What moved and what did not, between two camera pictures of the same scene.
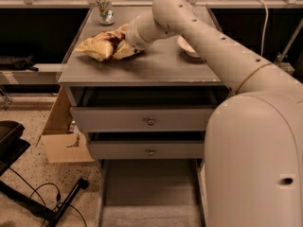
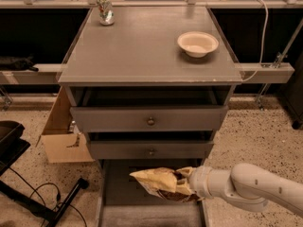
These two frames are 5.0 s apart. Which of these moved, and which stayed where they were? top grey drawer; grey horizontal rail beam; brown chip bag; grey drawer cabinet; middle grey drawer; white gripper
Moved: white gripper; brown chip bag
Stayed: grey horizontal rail beam; grey drawer cabinet; top grey drawer; middle grey drawer
